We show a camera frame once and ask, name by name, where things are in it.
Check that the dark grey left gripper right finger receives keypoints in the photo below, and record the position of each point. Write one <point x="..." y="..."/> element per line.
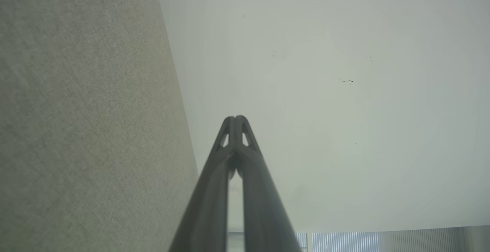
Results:
<point x="264" y="213"/>

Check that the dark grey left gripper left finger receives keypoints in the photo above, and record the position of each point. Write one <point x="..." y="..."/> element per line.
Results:
<point x="206" y="206"/>

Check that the white ribbed panel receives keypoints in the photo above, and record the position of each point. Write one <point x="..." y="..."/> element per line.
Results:
<point x="344" y="241"/>

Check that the grey fabric sofa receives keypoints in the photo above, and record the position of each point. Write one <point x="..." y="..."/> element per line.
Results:
<point x="84" y="114"/>

